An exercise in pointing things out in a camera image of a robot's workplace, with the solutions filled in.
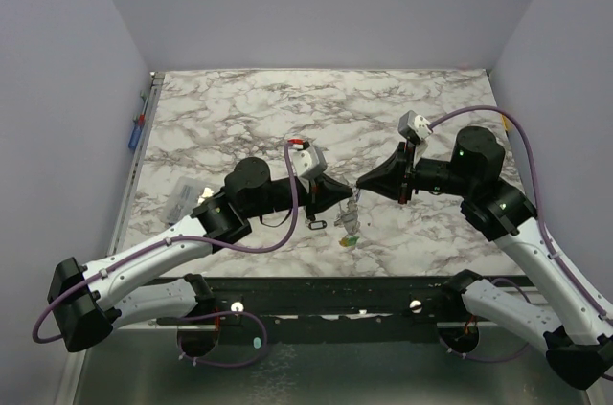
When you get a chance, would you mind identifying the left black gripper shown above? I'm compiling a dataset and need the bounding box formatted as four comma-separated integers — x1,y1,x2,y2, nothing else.
245,172,353,222

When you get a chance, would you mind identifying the steel key organizer plate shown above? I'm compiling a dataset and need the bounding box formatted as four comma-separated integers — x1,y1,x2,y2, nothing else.
334,198,360,236

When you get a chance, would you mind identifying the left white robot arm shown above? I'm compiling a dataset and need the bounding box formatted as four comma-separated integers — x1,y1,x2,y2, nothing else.
45,151,352,352

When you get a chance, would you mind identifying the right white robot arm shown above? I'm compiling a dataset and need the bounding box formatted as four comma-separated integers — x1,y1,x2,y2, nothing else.
357,126,612,390

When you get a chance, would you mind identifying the clear plastic parts box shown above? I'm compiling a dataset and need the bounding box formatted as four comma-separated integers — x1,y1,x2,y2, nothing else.
161,176,215,225

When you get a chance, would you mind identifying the black key ring tag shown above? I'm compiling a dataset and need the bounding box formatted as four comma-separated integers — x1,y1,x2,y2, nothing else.
307,220,328,231

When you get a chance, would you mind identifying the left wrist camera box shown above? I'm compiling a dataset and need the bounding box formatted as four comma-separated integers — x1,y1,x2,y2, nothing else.
290,139,328,180

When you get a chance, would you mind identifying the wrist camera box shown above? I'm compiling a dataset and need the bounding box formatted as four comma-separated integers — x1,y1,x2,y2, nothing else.
290,139,328,180
397,110,432,162

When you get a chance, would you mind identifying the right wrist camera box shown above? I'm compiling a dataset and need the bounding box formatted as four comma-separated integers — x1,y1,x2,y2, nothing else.
397,110,432,162

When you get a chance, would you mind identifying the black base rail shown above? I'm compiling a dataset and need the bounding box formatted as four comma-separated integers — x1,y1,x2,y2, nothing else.
157,273,499,345

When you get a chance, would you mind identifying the blue red wall clamp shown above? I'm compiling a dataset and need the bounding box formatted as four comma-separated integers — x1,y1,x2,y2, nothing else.
127,91,148,151

